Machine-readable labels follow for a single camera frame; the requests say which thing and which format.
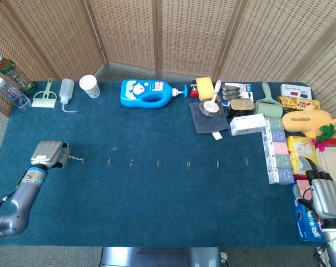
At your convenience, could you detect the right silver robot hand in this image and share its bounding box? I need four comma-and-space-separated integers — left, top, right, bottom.
292, 155, 336, 220

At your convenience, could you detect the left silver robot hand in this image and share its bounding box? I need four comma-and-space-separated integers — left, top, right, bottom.
31, 140, 71, 170

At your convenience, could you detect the silver paper clip chain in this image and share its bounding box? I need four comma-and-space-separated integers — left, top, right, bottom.
61, 154, 84, 162

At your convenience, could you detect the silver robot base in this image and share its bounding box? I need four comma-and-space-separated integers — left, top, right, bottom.
100, 246, 223, 267

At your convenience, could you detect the pink packet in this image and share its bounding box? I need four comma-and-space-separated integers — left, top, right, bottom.
295, 179, 313, 201

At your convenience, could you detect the beige lunch container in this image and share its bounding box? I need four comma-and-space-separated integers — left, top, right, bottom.
317, 147, 336, 195

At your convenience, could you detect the blue cling film box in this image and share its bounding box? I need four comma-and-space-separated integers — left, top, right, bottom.
291, 180, 326, 243

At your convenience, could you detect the green hand brush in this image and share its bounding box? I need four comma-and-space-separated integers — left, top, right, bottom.
31, 78, 58, 109

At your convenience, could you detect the yellow snack bag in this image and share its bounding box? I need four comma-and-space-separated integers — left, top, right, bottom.
286, 135, 320, 176

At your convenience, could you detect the green red feather toy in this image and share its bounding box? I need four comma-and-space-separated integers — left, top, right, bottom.
312, 120, 336, 152

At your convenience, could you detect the clear water bottle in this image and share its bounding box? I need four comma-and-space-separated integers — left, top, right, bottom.
0, 76, 32, 111

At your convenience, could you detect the translucent squeeze wash bottle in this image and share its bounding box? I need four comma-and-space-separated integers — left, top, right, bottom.
58, 78, 78, 113

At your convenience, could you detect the pastel smiley tissue pack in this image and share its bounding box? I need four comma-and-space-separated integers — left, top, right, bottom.
261, 116, 296, 185

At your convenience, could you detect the yellow plush toy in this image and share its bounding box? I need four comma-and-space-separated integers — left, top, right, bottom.
281, 103, 336, 139

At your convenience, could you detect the white paper cup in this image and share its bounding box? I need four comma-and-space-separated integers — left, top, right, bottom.
78, 75, 101, 99

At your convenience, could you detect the green tea bottle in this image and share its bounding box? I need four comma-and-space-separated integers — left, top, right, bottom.
0, 52, 37, 95

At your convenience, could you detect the gold red snack pack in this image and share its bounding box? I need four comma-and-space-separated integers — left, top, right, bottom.
276, 95, 321, 112

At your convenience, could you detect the pale green lint roller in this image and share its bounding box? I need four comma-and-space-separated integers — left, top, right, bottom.
253, 81, 284, 118

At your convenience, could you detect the white cardboard box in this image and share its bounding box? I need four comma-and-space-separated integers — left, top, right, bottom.
229, 113, 268, 137

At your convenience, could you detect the white box with blue print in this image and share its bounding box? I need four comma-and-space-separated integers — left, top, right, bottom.
280, 83, 313, 101

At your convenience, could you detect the blue detergent pump bottle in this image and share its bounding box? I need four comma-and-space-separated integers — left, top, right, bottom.
120, 78, 189, 110

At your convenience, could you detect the blue carpet table cover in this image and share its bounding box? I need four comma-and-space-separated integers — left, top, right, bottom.
0, 80, 327, 248

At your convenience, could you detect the black gold tin can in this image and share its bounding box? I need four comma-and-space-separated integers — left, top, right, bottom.
226, 98, 255, 120

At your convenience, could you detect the grey folded cloth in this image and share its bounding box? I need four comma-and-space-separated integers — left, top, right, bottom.
189, 100, 230, 140

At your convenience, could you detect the blister pack of clips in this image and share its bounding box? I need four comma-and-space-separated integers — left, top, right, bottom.
220, 82, 255, 108

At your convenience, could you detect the white spoon in bowl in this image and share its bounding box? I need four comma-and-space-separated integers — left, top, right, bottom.
199, 80, 223, 117

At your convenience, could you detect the yellow sponge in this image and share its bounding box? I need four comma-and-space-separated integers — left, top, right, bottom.
195, 77, 215, 102

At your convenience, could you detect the wicker folding screen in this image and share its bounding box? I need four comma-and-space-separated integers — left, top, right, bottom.
0, 0, 336, 119

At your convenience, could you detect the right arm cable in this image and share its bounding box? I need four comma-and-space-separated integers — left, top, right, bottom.
314, 236, 336, 267

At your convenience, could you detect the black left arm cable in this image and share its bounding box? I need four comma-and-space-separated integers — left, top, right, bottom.
0, 191, 18, 220

